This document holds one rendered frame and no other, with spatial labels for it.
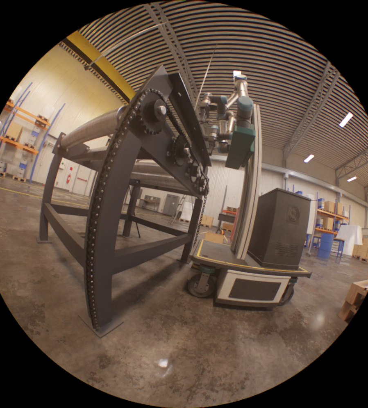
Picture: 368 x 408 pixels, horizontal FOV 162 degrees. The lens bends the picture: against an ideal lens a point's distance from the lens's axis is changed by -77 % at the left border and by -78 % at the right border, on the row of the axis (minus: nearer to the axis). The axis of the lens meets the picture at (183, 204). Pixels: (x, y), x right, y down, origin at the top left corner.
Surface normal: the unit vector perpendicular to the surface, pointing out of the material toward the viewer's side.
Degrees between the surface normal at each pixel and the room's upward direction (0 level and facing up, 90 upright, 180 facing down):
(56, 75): 90
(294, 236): 90
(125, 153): 90
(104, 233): 90
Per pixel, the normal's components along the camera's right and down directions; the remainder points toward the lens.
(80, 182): 0.92, 0.20
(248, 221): -0.19, -0.11
